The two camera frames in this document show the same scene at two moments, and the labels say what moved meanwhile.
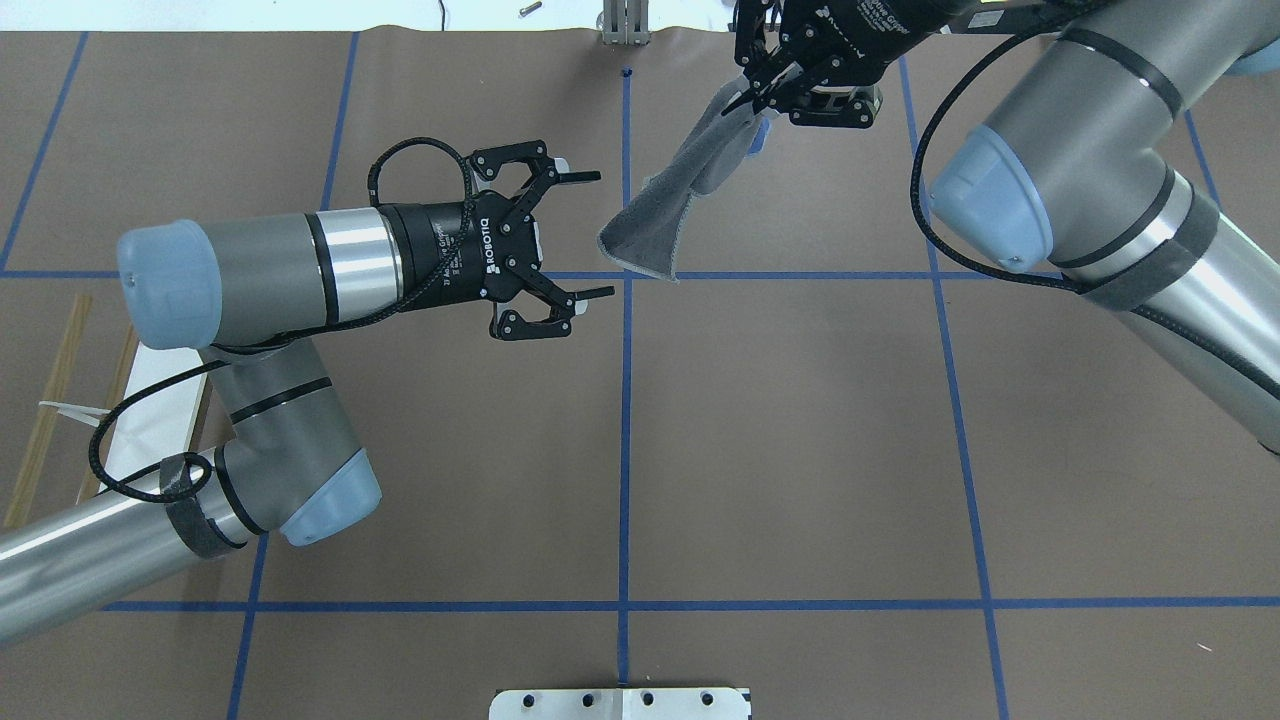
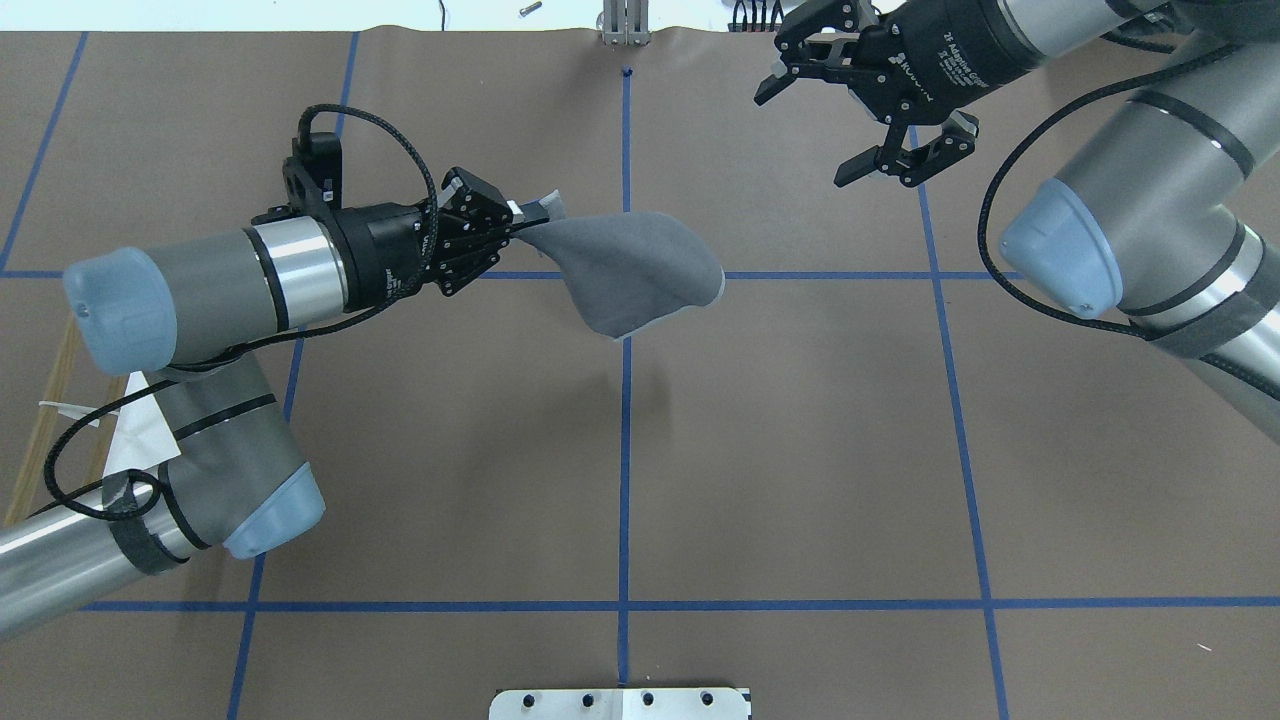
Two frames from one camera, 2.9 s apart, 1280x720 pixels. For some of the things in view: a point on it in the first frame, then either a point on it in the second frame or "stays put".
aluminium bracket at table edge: (626, 22) stays put
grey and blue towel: (645, 231) to (628, 269)
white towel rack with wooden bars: (151, 419) stays put
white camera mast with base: (619, 704) stays put
